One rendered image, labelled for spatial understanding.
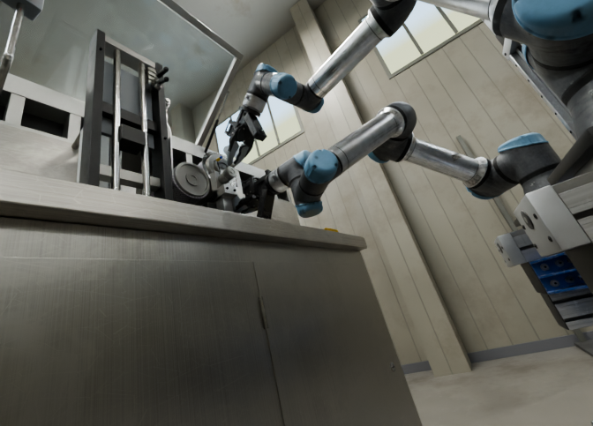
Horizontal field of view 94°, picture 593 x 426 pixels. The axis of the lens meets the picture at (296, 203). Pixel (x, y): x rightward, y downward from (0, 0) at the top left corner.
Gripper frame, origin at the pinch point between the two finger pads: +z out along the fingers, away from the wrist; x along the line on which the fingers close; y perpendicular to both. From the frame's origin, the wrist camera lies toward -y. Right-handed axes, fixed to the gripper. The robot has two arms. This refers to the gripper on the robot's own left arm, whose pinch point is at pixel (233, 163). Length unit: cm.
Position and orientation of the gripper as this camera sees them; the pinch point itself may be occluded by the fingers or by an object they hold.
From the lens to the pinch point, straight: 102.1
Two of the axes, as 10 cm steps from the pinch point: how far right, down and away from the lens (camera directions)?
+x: -6.1, -1.7, -7.7
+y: -6.7, -4.0, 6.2
